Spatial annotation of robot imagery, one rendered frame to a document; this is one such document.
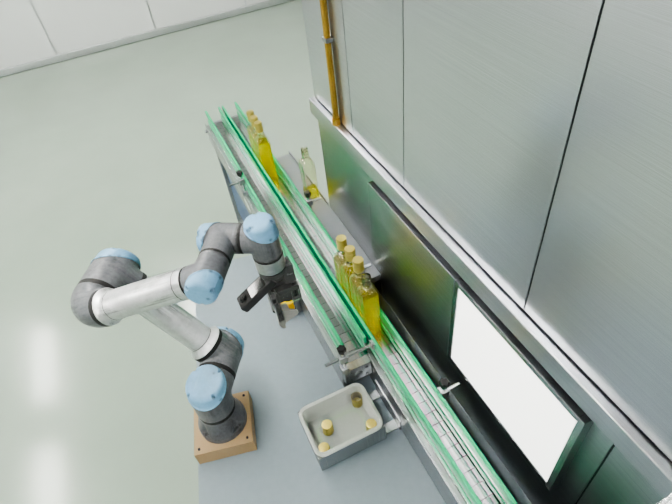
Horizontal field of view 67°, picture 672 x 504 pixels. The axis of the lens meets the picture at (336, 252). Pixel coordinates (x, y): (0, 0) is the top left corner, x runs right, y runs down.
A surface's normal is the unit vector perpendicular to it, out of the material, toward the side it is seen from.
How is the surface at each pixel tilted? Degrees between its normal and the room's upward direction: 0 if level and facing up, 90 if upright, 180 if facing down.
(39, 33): 90
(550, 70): 90
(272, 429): 0
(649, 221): 90
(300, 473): 0
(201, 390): 7
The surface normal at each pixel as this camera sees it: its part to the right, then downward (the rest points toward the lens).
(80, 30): 0.42, 0.61
